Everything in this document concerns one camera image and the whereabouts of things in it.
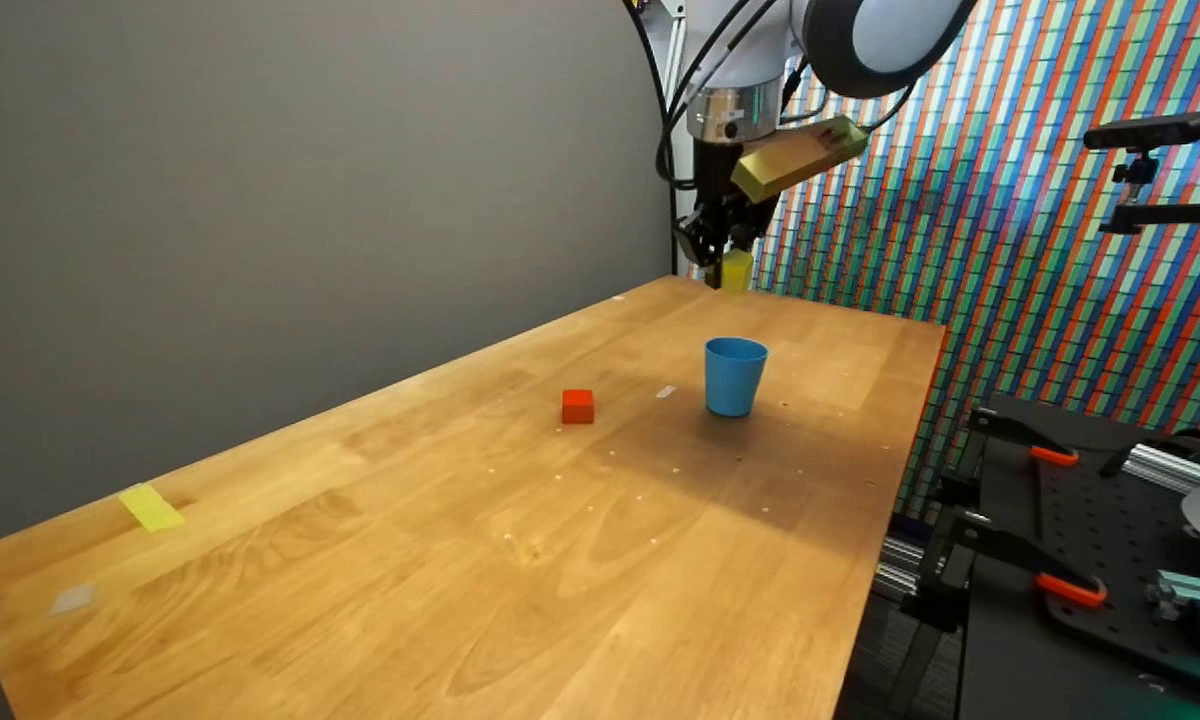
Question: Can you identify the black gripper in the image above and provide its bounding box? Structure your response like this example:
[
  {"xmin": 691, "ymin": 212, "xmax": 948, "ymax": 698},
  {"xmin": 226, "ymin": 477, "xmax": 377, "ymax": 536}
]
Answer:
[{"xmin": 681, "ymin": 141, "xmax": 775, "ymax": 283}]

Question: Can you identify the yellow block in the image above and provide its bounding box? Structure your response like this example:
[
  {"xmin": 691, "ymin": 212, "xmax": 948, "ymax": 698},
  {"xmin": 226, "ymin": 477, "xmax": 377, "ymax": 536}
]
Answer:
[{"xmin": 719, "ymin": 250, "xmax": 751, "ymax": 291}]

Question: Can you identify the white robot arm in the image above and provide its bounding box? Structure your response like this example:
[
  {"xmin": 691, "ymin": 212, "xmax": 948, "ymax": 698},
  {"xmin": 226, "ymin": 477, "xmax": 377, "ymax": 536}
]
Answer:
[{"xmin": 621, "ymin": 0, "xmax": 976, "ymax": 286}]

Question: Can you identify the light blue cup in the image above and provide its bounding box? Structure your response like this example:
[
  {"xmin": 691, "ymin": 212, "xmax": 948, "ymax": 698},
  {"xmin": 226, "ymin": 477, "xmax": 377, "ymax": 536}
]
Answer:
[{"xmin": 704, "ymin": 335, "xmax": 768, "ymax": 420}]

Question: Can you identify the red block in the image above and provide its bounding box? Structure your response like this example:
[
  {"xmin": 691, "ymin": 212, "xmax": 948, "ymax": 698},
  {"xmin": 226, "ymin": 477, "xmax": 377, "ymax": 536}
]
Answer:
[{"xmin": 562, "ymin": 388, "xmax": 598, "ymax": 423}]

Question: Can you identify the yellow tape strip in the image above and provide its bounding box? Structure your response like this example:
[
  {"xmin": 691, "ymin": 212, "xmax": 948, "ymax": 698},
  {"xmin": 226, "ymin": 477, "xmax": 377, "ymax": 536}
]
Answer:
[{"xmin": 119, "ymin": 483, "xmax": 185, "ymax": 533}]

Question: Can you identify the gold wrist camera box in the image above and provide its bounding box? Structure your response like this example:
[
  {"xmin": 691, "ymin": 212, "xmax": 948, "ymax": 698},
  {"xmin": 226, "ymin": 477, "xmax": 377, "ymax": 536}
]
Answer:
[{"xmin": 731, "ymin": 114, "xmax": 867, "ymax": 203}]

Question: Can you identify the black cable on wall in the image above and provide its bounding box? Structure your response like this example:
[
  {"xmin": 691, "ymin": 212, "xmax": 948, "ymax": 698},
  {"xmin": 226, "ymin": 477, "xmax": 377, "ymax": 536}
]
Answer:
[{"xmin": 621, "ymin": 0, "xmax": 685, "ymax": 278}]

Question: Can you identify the upper orange-handled clamp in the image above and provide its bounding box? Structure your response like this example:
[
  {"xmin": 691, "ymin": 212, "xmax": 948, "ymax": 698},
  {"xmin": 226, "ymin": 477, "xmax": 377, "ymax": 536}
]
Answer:
[{"xmin": 969, "ymin": 404, "xmax": 1080, "ymax": 468}]

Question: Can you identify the orange-handled clamp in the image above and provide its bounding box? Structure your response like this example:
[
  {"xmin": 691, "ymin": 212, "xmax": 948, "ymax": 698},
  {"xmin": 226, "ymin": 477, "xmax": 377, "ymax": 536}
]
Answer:
[
  {"xmin": 952, "ymin": 506, "xmax": 1109, "ymax": 612},
  {"xmin": 969, "ymin": 404, "xmax": 1080, "ymax": 468}
]

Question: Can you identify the lower orange-handled clamp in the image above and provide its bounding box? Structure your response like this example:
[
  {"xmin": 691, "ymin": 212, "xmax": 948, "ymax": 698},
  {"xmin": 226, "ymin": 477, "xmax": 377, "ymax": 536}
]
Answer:
[{"xmin": 952, "ymin": 506, "xmax": 1109, "ymax": 612}]

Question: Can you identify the black camera on mount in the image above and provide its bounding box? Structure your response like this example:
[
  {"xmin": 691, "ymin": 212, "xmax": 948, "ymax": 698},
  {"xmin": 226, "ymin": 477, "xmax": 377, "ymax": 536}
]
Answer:
[{"xmin": 1084, "ymin": 112, "xmax": 1200, "ymax": 235}]

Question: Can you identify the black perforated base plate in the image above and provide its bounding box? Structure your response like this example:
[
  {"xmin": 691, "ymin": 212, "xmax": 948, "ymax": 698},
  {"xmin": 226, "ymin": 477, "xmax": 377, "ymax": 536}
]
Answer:
[{"xmin": 875, "ymin": 396, "xmax": 1200, "ymax": 720}]

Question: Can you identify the silver aluminium rail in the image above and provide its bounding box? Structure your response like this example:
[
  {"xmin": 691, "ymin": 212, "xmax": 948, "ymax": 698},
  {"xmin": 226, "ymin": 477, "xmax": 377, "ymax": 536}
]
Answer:
[{"xmin": 1120, "ymin": 443, "xmax": 1200, "ymax": 493}]

